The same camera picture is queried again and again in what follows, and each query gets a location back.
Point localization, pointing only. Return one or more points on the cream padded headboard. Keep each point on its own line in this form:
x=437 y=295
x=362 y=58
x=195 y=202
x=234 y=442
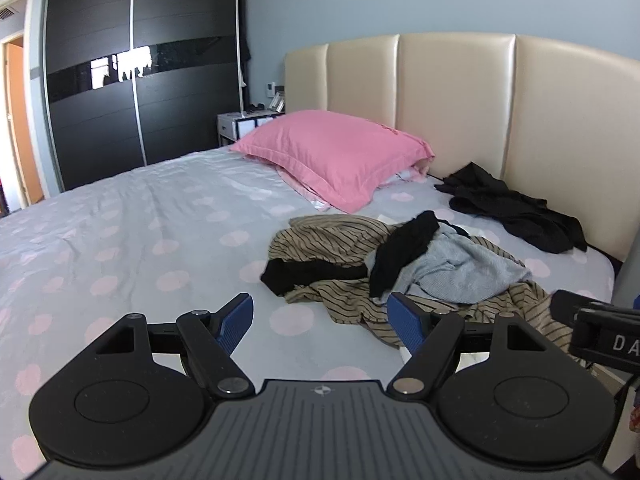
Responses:
x=553 y=120

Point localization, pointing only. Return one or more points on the pink pillow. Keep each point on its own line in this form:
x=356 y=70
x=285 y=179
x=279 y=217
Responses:
x=343 y=159

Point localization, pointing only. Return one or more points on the black garment by headboard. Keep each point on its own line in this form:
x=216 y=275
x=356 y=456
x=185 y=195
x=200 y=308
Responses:
x=474 y=191

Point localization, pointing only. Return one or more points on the orange wooden door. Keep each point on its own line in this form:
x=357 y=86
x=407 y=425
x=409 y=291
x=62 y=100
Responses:
x=27 y=173

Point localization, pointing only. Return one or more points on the grey and black raglan shirt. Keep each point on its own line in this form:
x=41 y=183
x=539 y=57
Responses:
x=428 y=258

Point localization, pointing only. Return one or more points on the black sliding wardrobe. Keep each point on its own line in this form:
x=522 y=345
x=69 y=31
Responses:
x=134 y=82

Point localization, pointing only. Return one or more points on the tan striped garment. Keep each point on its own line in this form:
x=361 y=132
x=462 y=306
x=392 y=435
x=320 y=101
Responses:
x=321 y=259

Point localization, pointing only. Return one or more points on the grey pink-dotted bed sheet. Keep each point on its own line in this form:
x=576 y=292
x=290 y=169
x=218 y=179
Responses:
x=161 y=240

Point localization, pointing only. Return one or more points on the white bedside table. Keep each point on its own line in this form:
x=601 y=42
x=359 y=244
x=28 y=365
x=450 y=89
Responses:
x=231 y=127

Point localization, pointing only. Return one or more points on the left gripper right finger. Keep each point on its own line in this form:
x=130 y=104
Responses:
x=435 y=341

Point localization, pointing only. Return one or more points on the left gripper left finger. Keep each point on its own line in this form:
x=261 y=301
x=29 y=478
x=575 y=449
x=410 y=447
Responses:
x=205 y=342

